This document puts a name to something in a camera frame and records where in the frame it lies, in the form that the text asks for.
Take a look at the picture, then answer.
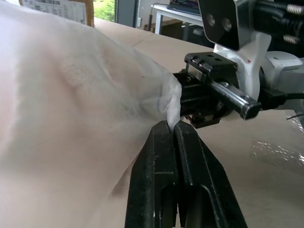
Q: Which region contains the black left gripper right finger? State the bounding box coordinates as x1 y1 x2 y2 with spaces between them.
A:
174 120 249 228

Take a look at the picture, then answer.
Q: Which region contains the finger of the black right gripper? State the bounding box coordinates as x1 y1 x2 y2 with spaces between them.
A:
180 84 223 117
172 72 205 86

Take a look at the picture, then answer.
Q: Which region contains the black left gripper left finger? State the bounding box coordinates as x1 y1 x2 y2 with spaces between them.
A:
125 120 180 228

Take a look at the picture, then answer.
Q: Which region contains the sheer white drawstring bag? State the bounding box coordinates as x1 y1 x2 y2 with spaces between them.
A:
0 0 183 228

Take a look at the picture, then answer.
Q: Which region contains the white office table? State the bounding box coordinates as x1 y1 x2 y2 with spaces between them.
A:
150 4 205 34

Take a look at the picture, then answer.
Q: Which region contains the dark laptop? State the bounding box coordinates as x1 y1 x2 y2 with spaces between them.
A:
166 0 201 15

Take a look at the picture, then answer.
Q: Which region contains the clear shiny plastic film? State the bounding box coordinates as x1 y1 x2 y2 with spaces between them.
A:
250 111 304 168

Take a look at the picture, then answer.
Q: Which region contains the printed white paper sheet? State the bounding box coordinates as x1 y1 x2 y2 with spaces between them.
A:
18 0 86 26

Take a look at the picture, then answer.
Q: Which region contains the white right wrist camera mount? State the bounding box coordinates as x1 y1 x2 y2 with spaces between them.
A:
198 0 273 100

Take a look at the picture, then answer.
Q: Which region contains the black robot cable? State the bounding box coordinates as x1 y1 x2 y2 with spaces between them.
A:
253 0 304 46

